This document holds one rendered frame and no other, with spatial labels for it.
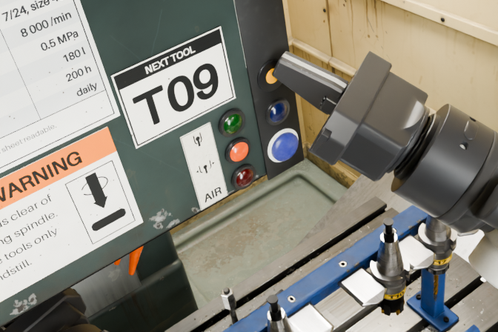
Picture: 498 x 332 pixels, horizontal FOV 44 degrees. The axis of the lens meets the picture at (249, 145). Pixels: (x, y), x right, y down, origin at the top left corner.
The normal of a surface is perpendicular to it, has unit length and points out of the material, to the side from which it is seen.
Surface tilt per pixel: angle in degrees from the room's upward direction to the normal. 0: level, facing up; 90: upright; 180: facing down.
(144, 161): 90
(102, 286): 90
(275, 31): 90
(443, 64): 90
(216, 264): 0
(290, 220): 0
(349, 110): 30
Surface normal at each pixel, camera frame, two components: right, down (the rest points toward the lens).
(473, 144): 0.17, -0.40
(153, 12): 0.55, 0.44
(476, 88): -0.82, 0.45
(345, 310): -0.16, -0.78
